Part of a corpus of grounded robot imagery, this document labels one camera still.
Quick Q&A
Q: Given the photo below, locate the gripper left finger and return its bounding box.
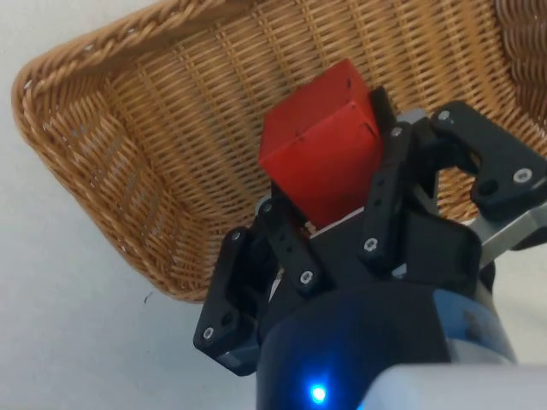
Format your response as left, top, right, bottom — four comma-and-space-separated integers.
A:
192, 192, 335, 378

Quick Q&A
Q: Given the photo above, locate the red cube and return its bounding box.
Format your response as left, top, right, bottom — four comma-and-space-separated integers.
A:
259, 58, 385, 230

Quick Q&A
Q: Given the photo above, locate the brown wicker basket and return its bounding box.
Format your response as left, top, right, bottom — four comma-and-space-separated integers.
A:
11, 0, 547, 304

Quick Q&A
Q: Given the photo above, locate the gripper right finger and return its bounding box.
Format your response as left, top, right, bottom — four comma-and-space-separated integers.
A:
356, 85, 547, 273

